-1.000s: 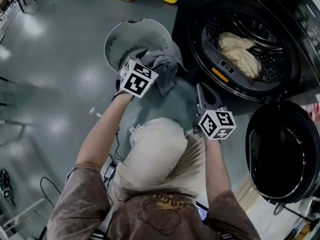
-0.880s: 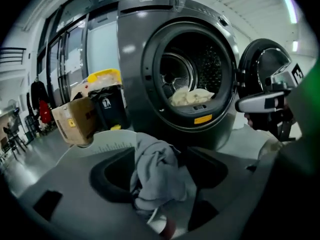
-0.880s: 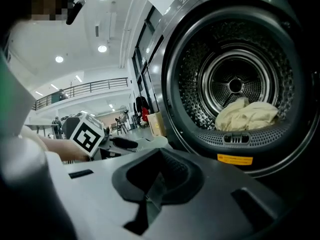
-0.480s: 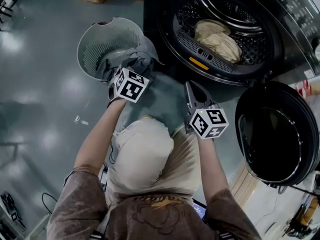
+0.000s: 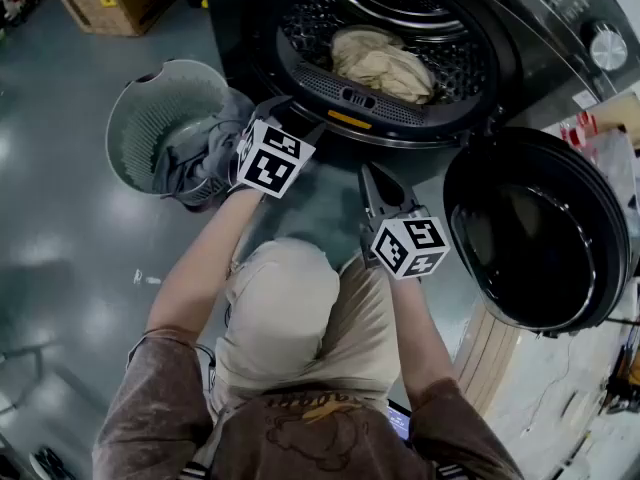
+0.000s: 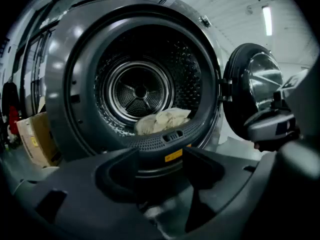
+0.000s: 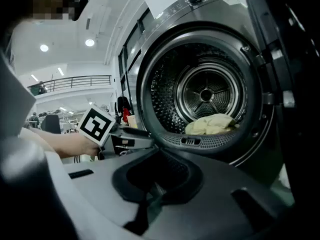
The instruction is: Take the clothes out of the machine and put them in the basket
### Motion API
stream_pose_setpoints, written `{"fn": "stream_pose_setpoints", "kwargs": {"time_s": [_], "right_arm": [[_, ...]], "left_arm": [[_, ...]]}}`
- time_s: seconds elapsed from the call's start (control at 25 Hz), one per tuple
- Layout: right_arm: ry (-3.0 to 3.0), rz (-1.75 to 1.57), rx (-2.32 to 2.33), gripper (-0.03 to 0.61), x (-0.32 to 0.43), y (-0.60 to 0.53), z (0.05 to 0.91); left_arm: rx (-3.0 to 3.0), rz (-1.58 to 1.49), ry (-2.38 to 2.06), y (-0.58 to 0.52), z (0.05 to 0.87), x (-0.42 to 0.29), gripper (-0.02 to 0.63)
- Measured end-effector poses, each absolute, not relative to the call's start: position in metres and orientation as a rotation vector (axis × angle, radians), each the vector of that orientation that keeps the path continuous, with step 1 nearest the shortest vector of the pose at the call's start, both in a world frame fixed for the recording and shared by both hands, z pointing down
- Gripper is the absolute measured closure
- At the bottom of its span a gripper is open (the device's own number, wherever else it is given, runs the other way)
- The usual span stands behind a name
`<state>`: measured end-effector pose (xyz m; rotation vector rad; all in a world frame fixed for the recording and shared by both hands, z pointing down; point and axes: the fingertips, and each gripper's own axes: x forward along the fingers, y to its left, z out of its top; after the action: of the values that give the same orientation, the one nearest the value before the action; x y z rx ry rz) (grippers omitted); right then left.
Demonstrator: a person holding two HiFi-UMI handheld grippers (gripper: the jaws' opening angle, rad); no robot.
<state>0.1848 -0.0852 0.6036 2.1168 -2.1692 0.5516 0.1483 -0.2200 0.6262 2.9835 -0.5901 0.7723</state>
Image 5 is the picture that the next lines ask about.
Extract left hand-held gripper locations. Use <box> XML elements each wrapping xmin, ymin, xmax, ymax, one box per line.
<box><xmin>227</xmin><ymin>95</ymin><xmax>329</xmax><ymax>200</ymax></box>

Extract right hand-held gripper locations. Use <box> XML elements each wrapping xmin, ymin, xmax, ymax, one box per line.
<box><xmin>356</xmin><ymin>162</ymin><xmax>452</xmax><ymax>282</ymax></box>

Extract grey garment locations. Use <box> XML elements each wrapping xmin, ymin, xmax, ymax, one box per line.
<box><xmin>151</xmin><ymin>86</ymin><xmax>257</xmax><ymax>210</ymax></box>

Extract cream beige garment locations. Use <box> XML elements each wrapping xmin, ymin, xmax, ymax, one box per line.
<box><xmin>328</xmin><ymin>24</ymin><xmax>437</xmax><ymax>106</ymax></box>

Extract grey-green laundry basket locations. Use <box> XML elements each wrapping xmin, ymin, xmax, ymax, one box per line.
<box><xmin>104</xmin><ymin>58</ymin><xmax>257</xmax><ymax>215</ymax></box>

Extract black washing machine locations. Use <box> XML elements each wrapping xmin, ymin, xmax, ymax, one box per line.
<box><xmin>198</xmin><ymin>0</ymin><xmax>640</xmax><ymax>150</ymax></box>

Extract person's left forearm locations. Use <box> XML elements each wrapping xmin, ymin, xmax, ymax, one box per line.
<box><xmin>143</xmin><ymin>186</ymin><xmax>265</xmax><ymax>340</ymax></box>

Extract person's right forearm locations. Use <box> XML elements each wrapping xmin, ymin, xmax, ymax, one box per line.
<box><xmin>388</xmin><ymin>274</ymin><xmax>460</xmax><ymax>395</ymax></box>

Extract person's beige trousers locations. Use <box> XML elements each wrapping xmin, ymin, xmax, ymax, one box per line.
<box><xmin>208</xmin><ymin>236</ymin><xmax>407</xmax><ymax>410</ymax></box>

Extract round black washer door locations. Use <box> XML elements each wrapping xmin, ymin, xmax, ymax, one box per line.
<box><xmin>441</xmin><ymin>125</ymin><xmax>632</xmax><ymax>338</ymax></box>

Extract wooden board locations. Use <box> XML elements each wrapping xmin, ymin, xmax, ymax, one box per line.
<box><xmin>451</xmin><ymin>299</ymin><xmax>522</xmax><ymax>415</ymax></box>

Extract black phone with lit screen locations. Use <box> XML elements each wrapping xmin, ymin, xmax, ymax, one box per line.
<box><xmin>386</xmin><ymin>400</ymin><xmax>415</xmax><ymax>443</ymax></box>

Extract white plastic bags red print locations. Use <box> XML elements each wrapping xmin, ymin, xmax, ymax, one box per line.
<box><xmin>558</xmin><ymin>109</ymin><xmax>640</xmax><ymax>180</ymax></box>

